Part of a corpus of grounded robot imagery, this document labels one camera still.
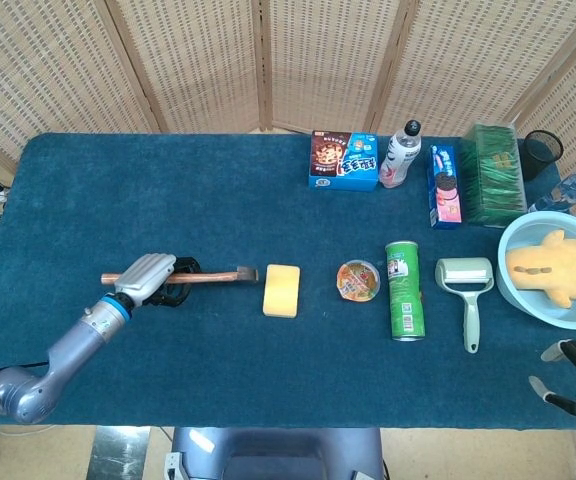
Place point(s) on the white pink drink bottle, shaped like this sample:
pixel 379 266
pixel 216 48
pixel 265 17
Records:
pixel 401 155

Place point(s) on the woven folding screen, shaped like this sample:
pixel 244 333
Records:
pixel 288 60

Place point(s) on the black mesh pen cup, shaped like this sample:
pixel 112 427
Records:
pixel 542 154

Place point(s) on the yellow plush toy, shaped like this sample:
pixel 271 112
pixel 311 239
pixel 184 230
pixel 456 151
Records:
pixel 558 267

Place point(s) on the yellow sponge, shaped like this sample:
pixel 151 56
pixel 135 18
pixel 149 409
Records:
pixel 281 290

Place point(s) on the blue pink cookie box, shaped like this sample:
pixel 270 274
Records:
pixel 444 187

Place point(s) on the blue snack box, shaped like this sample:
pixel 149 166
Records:
pixel 344 160

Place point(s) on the small instant noodle cup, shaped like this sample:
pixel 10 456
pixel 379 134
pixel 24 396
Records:
pixel 358 280

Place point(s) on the clear water bottle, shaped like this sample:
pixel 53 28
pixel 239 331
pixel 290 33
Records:
pixel 565 192

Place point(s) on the light blue plastic basin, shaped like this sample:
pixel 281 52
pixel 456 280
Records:
pixel 553 270

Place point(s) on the dark blue table cloth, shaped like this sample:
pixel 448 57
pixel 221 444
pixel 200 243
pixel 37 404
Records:
pixel 168 200

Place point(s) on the pale green lint roller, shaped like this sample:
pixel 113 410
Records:
pixel 465 285

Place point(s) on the green chips can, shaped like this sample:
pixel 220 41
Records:
pixel 404 290

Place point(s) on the green patterned box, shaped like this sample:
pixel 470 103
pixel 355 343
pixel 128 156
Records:
pixel 493 175

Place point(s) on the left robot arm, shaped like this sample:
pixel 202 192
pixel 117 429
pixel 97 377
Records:
pixel 53 360

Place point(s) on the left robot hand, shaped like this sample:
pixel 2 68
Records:
pixel 149 278

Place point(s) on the robot base body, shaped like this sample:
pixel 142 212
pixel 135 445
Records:
pixel 278 452

